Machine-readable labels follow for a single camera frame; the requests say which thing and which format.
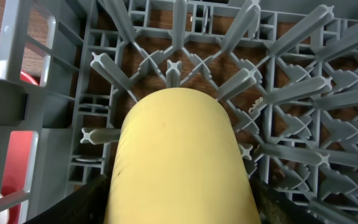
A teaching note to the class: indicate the red plastic tray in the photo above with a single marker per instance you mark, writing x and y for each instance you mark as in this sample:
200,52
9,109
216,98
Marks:
17,159

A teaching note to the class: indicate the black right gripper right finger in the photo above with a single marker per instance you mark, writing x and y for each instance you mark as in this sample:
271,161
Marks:
274,208

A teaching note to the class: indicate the white plastic spoon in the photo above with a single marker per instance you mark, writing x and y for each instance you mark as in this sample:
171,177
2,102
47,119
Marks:
4,216

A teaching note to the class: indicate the grey plastic dishwasher rack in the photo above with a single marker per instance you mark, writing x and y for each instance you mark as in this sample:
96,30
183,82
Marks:
288,82

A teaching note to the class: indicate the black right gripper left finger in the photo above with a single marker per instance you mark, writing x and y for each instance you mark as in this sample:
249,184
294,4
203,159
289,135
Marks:
85,205

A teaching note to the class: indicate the yellow plastic cup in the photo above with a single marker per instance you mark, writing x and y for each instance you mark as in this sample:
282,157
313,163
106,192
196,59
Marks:
178,161

